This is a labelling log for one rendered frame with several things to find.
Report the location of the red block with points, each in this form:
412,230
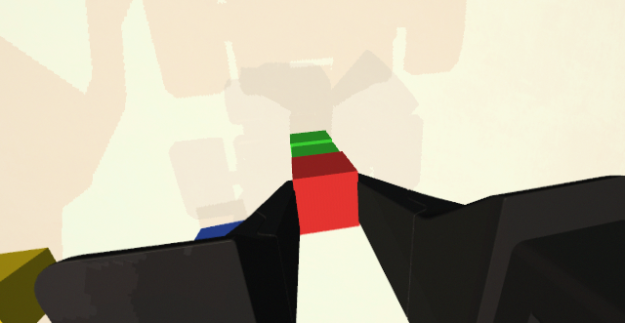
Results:
326,192

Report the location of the blue block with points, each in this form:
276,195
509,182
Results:
217,230

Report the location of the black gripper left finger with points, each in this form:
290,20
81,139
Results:
249,275

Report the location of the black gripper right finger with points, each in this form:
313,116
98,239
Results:
446,262

